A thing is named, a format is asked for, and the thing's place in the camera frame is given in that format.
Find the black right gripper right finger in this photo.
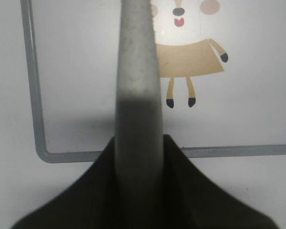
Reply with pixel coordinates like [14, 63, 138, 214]
[154, 135, 278, 229]

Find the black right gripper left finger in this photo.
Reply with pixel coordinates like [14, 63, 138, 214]
[13, 138, 124, 229]

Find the cleaver with white handle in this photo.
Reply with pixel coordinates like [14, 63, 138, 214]
[115, 0, 163, 229]

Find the white grey-rimmed cutting board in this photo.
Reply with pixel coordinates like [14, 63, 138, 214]
[20, 0, 286, 163]

